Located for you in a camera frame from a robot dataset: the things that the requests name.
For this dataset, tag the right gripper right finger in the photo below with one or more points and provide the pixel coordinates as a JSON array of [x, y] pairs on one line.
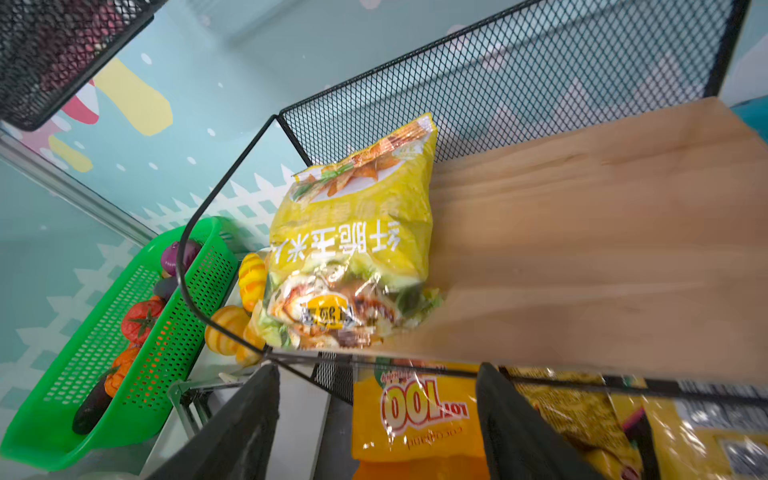
[[518, 442]]

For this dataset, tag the black wire shelf rack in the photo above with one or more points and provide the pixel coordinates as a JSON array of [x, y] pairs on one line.
[[597, 207]]

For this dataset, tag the black mesh wall basket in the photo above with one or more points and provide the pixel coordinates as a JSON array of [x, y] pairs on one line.
[[51, 49]]

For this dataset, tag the orange pumpkin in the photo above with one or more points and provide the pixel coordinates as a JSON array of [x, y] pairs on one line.
[[119, 369]]

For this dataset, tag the yellow green corn snack bag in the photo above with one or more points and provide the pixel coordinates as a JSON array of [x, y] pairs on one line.
[[348, 258]]

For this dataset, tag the striped bread roll middle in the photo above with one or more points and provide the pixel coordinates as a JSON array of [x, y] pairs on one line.
[[237, 321]]

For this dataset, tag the purple eggplant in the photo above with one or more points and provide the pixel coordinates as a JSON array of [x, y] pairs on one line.
[[165, 288]]

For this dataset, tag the green plastic basket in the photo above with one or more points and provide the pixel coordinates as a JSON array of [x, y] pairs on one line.
[[41, 435]]

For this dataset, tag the yellow noodle snack packet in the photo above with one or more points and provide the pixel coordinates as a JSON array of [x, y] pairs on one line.
[[698, 431]]

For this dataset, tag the orange yellow candy bag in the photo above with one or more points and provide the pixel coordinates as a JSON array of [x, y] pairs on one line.
[[410, 421]]

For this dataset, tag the red tomato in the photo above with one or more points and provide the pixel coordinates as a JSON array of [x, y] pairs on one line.
[[140, 320]]

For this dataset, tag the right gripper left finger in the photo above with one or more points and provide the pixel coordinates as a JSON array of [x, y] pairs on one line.
[[237, 442]]

